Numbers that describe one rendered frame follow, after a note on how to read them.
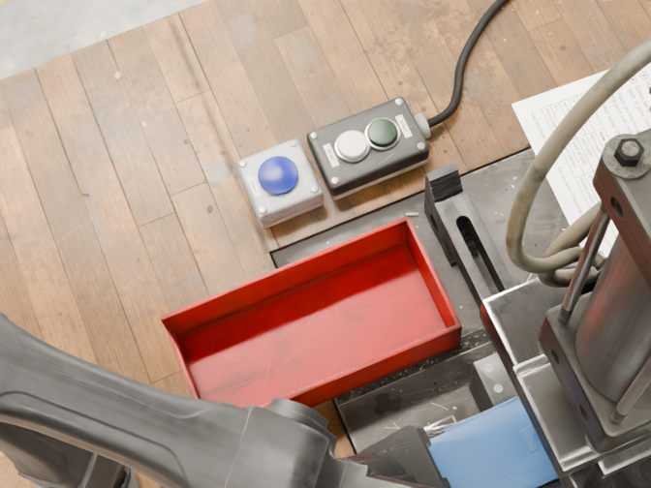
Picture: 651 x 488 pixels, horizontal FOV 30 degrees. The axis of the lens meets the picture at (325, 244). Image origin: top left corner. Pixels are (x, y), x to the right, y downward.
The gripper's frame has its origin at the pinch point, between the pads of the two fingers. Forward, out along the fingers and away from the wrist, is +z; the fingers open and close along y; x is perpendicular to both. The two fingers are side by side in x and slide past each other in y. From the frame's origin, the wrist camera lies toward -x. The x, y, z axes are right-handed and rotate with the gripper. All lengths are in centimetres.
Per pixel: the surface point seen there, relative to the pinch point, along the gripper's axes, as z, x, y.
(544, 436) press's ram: -11.6, -2.6, 14.8
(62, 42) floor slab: 81, 118, -69
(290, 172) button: 7.7, 33.4, -3.0
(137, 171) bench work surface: 4.2, 41.8, -16.8
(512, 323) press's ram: -6.6, 6.3, 14.8
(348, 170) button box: 11.0, 31.4, 1.2
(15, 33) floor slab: 78, 123, -76
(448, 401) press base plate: 12.3, 7.1, -0.6
